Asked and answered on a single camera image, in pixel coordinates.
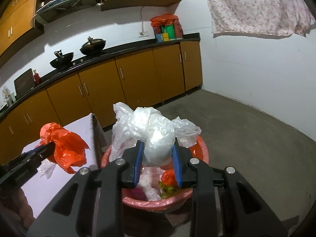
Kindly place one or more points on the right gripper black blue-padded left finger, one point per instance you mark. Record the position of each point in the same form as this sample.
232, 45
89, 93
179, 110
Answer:
91, 201

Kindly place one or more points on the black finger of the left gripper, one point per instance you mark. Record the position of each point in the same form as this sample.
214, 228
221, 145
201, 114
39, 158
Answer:
18, 171

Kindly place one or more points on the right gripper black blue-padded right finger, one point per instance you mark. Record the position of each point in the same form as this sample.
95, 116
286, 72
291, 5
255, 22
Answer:
223, 199

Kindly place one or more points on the small orange plastic bag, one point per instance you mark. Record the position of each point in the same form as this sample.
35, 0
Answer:
70, 148

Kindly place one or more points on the green paw-print plastic bag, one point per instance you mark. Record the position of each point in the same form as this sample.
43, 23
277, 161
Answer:
169, 191

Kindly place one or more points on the large orange plastic bag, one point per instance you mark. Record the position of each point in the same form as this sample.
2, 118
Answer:
168, 178

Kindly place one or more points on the clear plastic bag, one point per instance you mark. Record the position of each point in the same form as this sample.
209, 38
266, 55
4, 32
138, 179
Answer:
46, 168
149, 182

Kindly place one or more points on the white plastic bag ball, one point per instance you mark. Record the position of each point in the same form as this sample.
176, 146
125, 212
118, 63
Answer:
157, 132

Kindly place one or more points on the magenta plastic bag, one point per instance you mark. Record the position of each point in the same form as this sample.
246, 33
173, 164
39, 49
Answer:
138, 194

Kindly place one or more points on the red plastic trash basket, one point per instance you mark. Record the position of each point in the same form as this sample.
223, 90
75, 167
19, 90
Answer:
200, 151

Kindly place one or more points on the brown lower kitchen cabinets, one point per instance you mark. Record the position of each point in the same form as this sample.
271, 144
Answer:
147, 77

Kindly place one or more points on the brown kitchen cabinets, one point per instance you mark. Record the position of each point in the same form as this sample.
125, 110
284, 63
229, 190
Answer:
147, 77
22, 21

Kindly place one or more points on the brown upper kitchen cabinets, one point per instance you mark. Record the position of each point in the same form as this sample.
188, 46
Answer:
22, 21

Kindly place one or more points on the person's left hand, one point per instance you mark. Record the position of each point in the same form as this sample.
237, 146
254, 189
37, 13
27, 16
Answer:
16, 205

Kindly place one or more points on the glass jar on counter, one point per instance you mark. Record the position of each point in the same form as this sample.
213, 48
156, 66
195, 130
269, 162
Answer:
8, 96

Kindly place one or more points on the dark cutting board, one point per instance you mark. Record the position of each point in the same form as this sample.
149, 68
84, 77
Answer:
24, 83

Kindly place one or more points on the red bottle on counter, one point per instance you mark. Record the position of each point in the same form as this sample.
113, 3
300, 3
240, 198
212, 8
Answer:
36, 78

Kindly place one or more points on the black wok left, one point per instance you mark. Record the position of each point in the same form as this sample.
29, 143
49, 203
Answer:
62, 61

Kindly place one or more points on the black wok with lid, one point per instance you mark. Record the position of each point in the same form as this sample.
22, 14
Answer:
92, 46

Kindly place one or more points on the colourful boxes on counter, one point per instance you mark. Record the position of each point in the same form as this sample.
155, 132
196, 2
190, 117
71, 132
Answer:
171, 32

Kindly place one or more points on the steel range hood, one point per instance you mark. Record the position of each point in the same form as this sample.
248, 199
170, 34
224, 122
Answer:
64, 0

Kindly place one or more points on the orange bag on counter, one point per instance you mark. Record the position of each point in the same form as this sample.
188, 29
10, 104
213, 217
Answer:
165, 19

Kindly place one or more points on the floral curtain cloth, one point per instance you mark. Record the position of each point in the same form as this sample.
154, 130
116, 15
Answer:
276, 18

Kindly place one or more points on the wall power socket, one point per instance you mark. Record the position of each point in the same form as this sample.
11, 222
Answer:
143, 34

